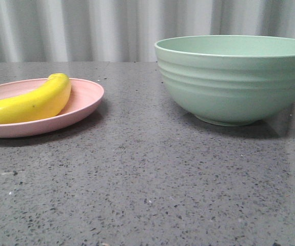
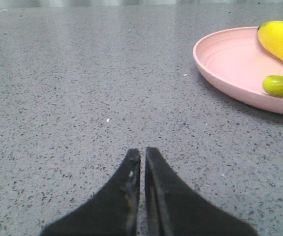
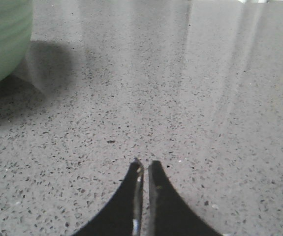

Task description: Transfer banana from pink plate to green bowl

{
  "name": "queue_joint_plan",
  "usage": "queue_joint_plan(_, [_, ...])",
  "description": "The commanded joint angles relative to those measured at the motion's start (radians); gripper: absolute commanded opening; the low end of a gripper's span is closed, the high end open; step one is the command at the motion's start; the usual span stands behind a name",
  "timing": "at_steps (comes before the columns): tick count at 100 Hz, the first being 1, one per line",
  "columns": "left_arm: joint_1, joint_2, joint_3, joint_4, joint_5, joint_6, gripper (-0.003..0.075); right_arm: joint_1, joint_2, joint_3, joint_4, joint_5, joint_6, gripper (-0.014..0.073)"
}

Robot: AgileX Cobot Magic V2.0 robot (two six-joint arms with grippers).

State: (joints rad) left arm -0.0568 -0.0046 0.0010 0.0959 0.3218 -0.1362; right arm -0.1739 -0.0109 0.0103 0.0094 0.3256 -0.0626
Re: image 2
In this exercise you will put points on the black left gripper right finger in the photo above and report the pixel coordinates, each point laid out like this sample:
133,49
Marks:
174,209

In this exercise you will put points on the yellow banana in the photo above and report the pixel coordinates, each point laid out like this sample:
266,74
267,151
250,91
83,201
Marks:
270,36

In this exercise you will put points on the pink plate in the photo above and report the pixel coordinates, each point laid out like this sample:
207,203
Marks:
235,63

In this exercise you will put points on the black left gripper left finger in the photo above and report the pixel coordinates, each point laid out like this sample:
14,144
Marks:
112,211

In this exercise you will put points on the white pleated curtain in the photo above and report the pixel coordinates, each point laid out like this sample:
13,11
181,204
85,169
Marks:
7,4

